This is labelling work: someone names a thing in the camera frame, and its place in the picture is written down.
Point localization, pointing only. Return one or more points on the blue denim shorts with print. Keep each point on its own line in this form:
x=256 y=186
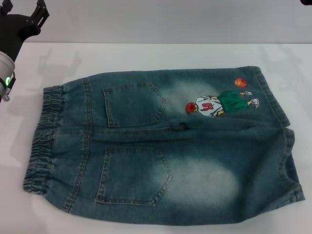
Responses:
x=151 y=156

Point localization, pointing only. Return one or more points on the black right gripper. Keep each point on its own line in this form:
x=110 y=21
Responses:
x=307 y=1

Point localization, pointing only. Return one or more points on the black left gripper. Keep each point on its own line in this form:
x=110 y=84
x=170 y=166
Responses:
x=12 y=31

